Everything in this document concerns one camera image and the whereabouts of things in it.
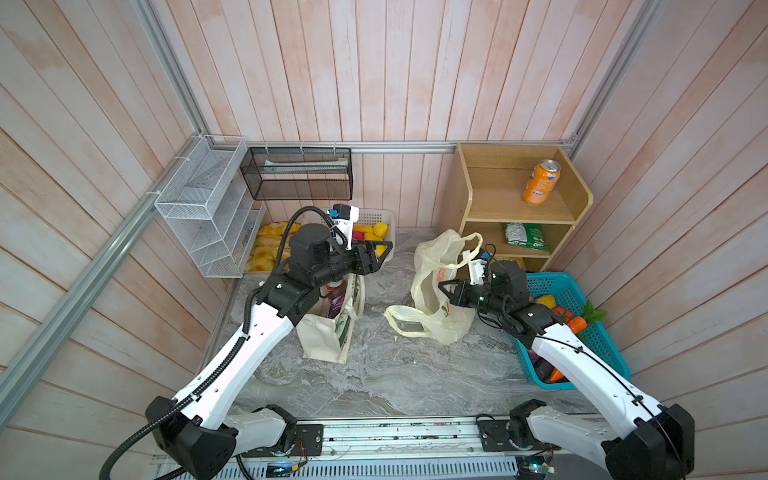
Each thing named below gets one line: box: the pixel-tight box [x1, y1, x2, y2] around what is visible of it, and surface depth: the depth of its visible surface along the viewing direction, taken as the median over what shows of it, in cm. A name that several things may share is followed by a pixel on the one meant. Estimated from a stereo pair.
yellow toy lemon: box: [373, 222, 390, 238], surface depth 115 cm
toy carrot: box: [568, 301, 608, 334], surface depth 87 cm
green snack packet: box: [504, 223, 550, 252], surface depth 93 cm
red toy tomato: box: [554, 307, 574, 323], surface depth 92 cm
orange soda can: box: [522, 159, 562, 206], surface depth 79 cm
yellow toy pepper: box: [536, 295, 556, 309], surface depth 97 cm
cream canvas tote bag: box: [296, 273, 366, 364], surface depth 79 cm
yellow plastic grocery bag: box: [384, 229, 483, 345], surface depth 77 cm
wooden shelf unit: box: [438, 143, 593, 272], surface depth 88 cm
